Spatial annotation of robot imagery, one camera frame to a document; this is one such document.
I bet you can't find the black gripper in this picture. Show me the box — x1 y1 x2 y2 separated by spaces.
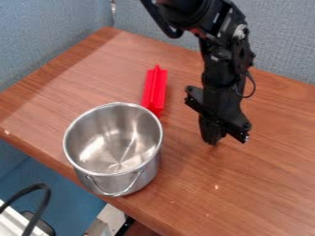
184 86 252 146

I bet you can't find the red block object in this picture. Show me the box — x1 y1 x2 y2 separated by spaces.
139 65 166 117

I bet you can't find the stainless steel metal pot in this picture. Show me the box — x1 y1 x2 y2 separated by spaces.
62 102 164 197

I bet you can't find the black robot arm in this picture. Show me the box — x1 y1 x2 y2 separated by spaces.
139 0 256 146

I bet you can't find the white table bracket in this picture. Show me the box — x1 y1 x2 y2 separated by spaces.
83 204 133 236

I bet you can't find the black cable loop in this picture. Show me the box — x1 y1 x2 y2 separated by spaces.
0 183 53 236

